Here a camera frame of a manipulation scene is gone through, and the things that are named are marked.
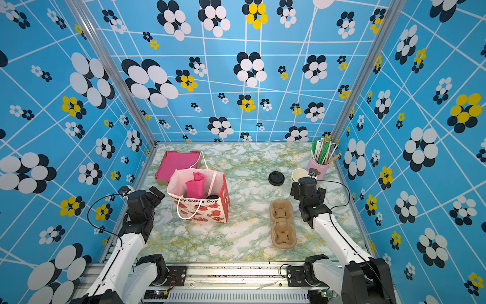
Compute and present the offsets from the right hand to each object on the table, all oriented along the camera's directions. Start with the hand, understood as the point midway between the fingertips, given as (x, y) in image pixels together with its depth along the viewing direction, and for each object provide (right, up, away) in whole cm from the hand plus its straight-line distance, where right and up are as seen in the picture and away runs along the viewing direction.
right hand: (309, 186), depth 86 cm
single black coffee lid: (-43, -4, -5) cm, 44 cm away
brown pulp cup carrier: (-12, -21, -3) cm, 24 cm away
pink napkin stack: (-72, +11, +24) cm, 77 cm away
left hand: (-72, -3, -3) cm, 72 cm away
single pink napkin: (-50, 0, -8) cm, 50 cm away
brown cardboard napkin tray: (-73, -1, +14) cm, 74 cm away
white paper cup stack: (-3, +5, +6) cm, 8 cm away
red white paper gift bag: (-47, -8, -11) cm, 49 cm away
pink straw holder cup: (+10, +7, +9) cm, 16 cm away
